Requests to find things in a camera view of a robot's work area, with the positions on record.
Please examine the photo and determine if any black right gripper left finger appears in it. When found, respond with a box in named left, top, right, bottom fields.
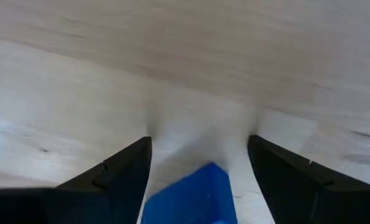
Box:
left=0, top=136, right=153, bottom=224

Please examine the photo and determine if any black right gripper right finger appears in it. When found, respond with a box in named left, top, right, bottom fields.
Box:
left=247, top=134, right=370, bottom=224

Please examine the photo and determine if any blue rectangular box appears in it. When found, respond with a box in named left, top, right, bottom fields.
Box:
left=140, top=162, right=239, bottom=224

